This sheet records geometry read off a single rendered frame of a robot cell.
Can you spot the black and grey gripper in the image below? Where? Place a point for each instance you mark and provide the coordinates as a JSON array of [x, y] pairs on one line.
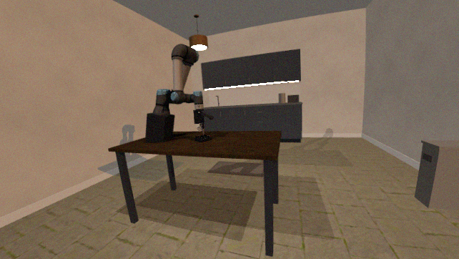
[[198, 119]]

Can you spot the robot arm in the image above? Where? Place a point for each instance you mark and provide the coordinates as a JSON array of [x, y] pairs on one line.
[[181, 68]]

